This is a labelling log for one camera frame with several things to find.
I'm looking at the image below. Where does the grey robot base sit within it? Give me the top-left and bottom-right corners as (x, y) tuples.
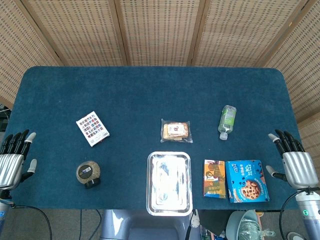
(99, 209), (198, 240)

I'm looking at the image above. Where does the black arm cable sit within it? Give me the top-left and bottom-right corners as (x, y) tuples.
(8, 203), (53, 240)
(279, 188), (313, 240)

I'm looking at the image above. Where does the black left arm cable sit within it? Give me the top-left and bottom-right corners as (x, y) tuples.
(8, 203), (53, 240)

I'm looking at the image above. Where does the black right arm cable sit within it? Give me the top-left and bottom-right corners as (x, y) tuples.
(279, 188), (313, 240)

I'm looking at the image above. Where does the blue felt table cover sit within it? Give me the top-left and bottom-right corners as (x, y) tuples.
(6, 65), (312, 212)

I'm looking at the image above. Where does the woven bamboo folding screen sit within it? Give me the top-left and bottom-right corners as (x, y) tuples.
(0, 0), (320, 147)

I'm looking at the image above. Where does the seed jar with black lid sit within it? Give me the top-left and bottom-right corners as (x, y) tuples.
(75, 161), (102, 190)

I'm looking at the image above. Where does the clear bottle with green label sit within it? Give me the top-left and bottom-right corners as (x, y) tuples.
(217, 105), (238, 141)

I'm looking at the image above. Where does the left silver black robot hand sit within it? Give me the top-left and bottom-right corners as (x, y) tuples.
(0, 129), (38, 192)

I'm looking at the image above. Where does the white patterned card box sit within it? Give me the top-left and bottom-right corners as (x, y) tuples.
(75, 111), (111, 148)

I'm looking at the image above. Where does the packaged bread snack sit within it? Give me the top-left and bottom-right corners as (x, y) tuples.
(160, 118), (194, 144)

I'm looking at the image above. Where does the orange snack box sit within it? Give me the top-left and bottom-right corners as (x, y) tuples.
(203, 159), (227, 199)

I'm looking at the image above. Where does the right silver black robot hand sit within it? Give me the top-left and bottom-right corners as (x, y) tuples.
(267, 129), (320, 190)

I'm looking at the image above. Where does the stainless steel tray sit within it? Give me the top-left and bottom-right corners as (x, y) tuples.
(145, 151), (193, 216)

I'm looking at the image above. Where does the blue cookie box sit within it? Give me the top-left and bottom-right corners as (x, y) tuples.
(225, 159), (270, 204)

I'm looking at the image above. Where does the pale green colander basket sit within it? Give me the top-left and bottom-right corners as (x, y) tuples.
(226, 209), (265, 240)

